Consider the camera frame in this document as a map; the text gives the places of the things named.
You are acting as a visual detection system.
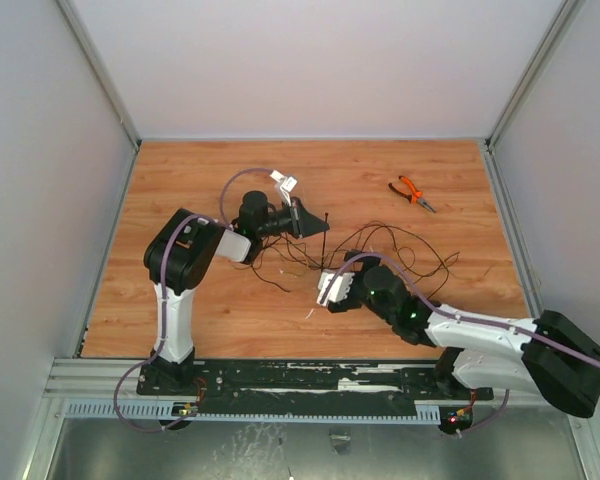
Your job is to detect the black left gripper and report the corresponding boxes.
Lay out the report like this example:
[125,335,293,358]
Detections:
[258,197,330,240]

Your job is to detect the black wire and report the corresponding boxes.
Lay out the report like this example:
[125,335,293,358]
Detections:
[249,234,331,294]
[329,222,461,301]
[234,259,294,294]

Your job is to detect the dark brown wire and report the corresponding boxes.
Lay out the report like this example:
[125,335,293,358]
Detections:
[329,222,461,281]

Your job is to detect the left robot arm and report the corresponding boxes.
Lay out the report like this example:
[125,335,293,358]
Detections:
[143,191,329,395]

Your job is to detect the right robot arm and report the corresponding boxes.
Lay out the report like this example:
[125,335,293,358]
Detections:
[317,258,600,418]

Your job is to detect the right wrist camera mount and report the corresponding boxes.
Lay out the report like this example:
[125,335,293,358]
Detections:
[316,270,355,307]

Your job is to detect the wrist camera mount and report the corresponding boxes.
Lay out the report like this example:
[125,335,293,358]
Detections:
[269,170,298,205]
[316,270,355,307]

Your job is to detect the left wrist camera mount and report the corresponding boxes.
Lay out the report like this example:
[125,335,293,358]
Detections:
[269,170,298,205]

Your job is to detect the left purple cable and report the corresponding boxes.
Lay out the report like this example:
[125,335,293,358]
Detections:
[113,168,281,434]

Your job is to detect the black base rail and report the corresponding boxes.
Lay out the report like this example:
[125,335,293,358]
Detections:
[136,359,494,418]

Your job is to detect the orange handled pliers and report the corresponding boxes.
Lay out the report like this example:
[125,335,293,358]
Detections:
[388,175,436,213]

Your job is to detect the grey slotted cable duct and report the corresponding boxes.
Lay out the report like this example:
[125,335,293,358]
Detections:
[63,399,441,426]

